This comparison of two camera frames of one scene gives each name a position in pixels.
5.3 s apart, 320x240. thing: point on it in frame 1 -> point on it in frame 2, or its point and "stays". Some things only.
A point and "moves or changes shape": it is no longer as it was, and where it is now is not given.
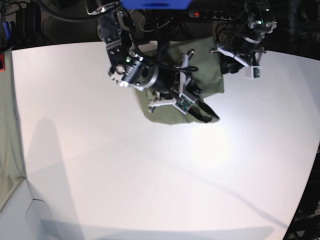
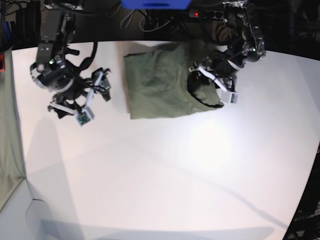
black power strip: [209, 14] stays
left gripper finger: [194, 89] -> [106, 86]
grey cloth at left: [12, 172] stays
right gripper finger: [230, 65] -> [196, 79]
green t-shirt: [205, 77] moves or changes shape
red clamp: [2, 62] stays
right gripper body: [230, 61] -> [227, 79]
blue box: [155, 4] stays
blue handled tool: [7, 30] stays
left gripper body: [180, 96] -> [78, 99]
